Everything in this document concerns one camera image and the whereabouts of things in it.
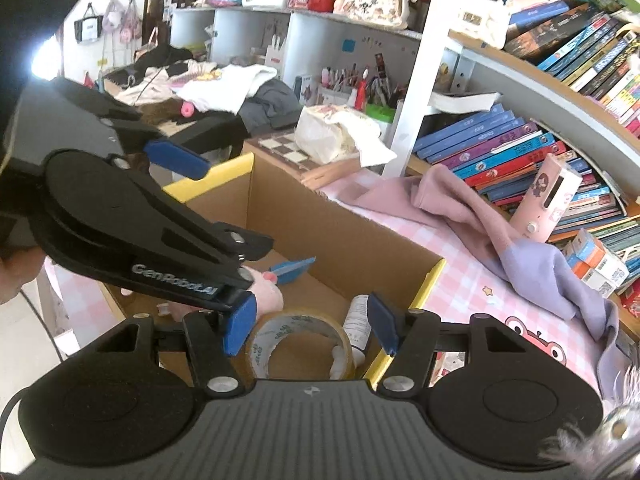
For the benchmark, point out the pink plush pig toy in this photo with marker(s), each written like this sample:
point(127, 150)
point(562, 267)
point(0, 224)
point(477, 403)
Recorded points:
point(260, 294)

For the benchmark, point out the pink purple cloth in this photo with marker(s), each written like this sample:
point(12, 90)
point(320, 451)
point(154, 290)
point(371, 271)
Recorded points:
point(538, 272)

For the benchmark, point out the chessboard box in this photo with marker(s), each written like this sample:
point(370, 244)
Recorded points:
point(280, 150)

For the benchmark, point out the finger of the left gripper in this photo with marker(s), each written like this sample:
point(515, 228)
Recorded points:
point(209, 260)
point(183, 153)

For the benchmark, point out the pile of clothes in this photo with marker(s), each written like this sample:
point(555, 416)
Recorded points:
point(168, 84)

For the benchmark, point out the left hand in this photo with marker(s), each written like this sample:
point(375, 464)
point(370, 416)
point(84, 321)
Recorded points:
point(19, 269)

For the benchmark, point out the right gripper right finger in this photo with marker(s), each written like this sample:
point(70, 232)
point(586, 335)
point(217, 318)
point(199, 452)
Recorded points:
point(409, 337)

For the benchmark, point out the tissue pack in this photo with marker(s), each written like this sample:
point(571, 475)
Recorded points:
point(328, 133)

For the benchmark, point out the white spray bottle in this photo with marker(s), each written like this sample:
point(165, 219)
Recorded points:
point(357, 328)

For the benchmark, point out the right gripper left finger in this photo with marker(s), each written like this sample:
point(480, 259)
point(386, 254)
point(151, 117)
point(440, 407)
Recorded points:
point(212, 338)

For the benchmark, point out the pink cartoon table mat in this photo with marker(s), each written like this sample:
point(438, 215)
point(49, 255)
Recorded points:
point(462, 287)

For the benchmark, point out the blue wrapper packet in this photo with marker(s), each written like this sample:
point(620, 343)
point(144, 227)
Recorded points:
point(289, 271)

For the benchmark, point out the orange white box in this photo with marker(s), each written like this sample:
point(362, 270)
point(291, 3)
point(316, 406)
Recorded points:
point(595, 265)

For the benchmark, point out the yellow tape roll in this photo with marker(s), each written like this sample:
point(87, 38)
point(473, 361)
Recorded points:
point(299, 345)

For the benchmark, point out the pink cylindrical device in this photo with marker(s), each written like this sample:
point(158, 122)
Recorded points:
point(546, 199)

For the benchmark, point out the white quilted handbag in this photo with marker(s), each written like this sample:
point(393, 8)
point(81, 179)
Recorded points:
point(484, 20)

